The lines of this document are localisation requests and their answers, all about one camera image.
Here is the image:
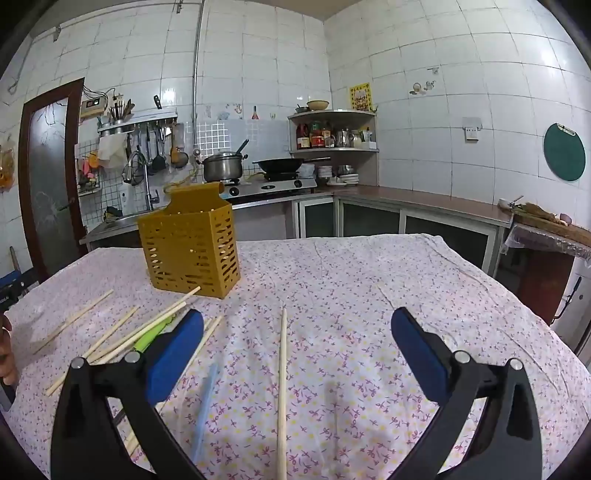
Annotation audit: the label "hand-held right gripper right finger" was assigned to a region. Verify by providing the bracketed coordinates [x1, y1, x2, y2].
[390, 307, 543, 480]

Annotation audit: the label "translucent blue plastic utensil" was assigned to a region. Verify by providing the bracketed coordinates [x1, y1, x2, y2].
[191, 362, 221, 463]

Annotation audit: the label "steel corner shelf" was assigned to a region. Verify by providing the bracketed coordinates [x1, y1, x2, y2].
[287, 109, 380, 186]

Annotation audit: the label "steel sink faucet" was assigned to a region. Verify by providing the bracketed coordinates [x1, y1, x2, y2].
[137, 161, 161, 212]

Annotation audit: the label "black wok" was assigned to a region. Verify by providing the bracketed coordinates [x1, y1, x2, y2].
[252, 156, 331, 176]

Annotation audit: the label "brown door with frosted glass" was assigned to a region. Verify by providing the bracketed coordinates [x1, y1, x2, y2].
[18, 78, 89, 283]

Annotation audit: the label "person's left hand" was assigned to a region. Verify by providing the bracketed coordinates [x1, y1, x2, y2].
[0, 313, 20, 388]

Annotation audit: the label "wire wall basket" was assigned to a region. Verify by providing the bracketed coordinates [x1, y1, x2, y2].
[75, 156, 103, 195]

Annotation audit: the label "group of sauce bottles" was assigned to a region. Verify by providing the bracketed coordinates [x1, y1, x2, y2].
[295, 121, 334, 150]

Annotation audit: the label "floral printed tablecloth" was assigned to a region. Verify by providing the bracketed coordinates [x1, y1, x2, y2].
[4, 233, 588, 480]

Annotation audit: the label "hanging kitchen ladles and strainers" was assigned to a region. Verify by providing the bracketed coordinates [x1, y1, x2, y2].
[121, 124, 191, 186]

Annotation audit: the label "round green cutting board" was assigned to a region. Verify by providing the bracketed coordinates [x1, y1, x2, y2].
[543, 122, 587, 182]

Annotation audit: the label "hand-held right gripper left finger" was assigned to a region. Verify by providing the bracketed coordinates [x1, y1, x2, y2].
[50, 309, 206, 480]

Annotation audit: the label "steel cooking pot with lid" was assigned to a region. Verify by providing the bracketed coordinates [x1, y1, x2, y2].
[200, 139, 251, 184]

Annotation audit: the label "stack of white plates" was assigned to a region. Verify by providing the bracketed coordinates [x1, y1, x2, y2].
[316, 164, 360, 185]

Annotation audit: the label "yellow wall poster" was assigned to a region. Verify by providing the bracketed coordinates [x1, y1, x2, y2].
[348, 82, 373, 113]

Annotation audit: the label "vertical steel wall pipe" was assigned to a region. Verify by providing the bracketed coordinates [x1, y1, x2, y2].
[192, 0, 205, 154]

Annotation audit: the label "steel gas stove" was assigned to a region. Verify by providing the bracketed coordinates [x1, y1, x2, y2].
[221, 173, 320, 200]

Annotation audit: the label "yellow slotted plastic utensil holder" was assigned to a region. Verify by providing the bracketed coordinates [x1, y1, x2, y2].
[137, 181, 241, 300]

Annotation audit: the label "white plastic bag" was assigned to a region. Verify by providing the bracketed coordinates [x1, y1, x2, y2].
[97, 134, 129, 169]

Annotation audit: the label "green-handled small knife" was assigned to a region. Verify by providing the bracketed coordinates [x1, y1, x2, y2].
[133, 314, 175, 352]

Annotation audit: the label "steel wall utensil rack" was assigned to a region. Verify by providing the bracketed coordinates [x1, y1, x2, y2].
[96, 95, 179, 137]

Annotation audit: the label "wooden side table with plastic cover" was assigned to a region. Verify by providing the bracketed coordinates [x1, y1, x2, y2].
[500, 201, 591, 326]

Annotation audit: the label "brown kitchen counter with cabinets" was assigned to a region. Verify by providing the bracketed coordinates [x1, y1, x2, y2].
[291, 184, 514, 278]

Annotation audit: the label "white wall control box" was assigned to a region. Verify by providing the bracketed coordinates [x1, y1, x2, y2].
[79, 96, 109, 119]

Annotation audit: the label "orange hanging bag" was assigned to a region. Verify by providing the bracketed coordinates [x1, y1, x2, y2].
[0, 144, 17, 191]

